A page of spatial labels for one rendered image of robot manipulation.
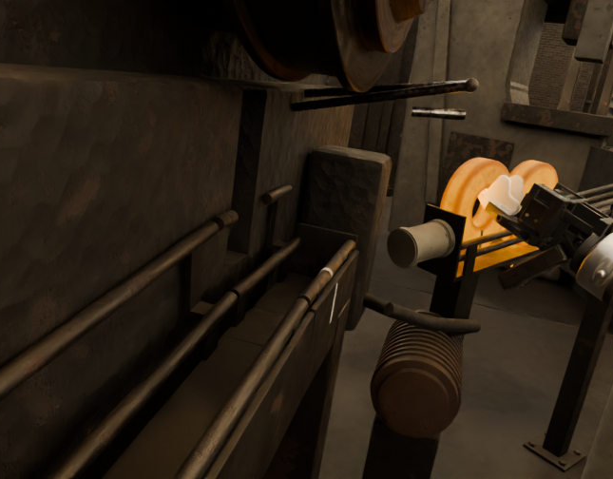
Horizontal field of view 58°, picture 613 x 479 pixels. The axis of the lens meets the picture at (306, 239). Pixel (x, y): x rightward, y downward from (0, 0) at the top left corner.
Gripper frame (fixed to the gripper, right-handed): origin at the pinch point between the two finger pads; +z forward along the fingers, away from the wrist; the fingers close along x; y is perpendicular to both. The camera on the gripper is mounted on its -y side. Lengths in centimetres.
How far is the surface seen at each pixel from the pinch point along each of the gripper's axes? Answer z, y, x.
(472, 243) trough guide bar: -5.6, -5.4, 4.9
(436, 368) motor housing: -16.5, -17.5, 18.0
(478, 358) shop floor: 21, -83, -91
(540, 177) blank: -0.8, 3.6, -14.3
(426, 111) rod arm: -10.1, 16.4, 35.1
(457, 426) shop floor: -1, -77, -49
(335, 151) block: 3.9, 4.9, 30.8
